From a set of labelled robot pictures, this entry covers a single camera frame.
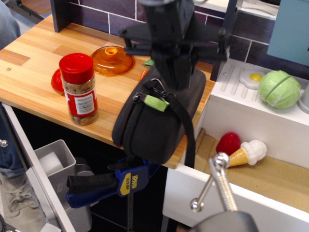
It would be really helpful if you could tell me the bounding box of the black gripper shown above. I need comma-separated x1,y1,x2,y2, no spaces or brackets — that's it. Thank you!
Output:
119,4,228,90

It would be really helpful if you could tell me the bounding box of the green tape zipper pull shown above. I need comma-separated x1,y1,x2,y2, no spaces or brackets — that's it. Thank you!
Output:
143,95,169,112

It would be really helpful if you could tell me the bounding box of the black zipper case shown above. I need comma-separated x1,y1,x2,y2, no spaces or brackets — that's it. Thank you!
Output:
112,67,206,167

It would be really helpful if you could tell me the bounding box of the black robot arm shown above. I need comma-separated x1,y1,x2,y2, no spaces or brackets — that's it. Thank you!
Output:
119,0,228,90

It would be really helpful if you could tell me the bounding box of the green toy vegetable piece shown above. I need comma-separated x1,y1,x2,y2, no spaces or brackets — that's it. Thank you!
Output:
142,58,154,69

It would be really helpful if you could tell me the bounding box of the orange toy piece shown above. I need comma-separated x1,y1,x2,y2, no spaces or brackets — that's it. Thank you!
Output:
139,70,149,82

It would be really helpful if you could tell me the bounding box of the orange glass lid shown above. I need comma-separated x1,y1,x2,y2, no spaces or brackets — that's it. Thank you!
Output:
90,46,135,76

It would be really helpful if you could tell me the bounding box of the toy fried egg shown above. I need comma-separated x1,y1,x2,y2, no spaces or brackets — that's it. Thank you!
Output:
239,70,266,90

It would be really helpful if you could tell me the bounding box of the red toy fruit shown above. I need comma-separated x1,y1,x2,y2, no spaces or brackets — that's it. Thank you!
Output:
216,132,241,155

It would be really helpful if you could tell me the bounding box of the white toy sink unit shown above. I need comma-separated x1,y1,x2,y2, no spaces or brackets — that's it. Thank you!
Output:
163,59,309,232

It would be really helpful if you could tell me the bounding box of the red-lidded spice jar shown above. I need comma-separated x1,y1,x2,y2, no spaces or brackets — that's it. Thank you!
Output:
59,53,98,126

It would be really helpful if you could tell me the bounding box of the green toy cabbage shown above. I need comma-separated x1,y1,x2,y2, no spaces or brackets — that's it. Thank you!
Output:
257,71,301,109

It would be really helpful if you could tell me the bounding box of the toy ice cream cone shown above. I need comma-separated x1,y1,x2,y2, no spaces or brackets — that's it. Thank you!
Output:
229,140,267,167

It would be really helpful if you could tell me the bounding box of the blue Irwin bar clamp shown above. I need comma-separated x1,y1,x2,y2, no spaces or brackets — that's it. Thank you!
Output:
66,157,160,232

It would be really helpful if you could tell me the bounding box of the teal box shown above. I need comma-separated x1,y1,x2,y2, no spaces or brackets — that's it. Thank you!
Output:
267,0,309,66

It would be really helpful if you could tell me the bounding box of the red toy tomato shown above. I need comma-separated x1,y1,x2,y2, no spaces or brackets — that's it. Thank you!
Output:
51,69,64,92

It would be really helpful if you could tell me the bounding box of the grey plastic bin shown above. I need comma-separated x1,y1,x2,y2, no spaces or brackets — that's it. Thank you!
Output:
35,140,92,232

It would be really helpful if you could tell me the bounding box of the person's blue jeans leg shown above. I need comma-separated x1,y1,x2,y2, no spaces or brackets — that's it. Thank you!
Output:
0,2,26,179

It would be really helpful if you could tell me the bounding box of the grey sneaker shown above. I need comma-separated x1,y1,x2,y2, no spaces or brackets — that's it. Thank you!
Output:
0,174,46,232

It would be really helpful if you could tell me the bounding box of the black shoulder strap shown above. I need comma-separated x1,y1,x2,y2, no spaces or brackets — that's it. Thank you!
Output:
142,78,196,169

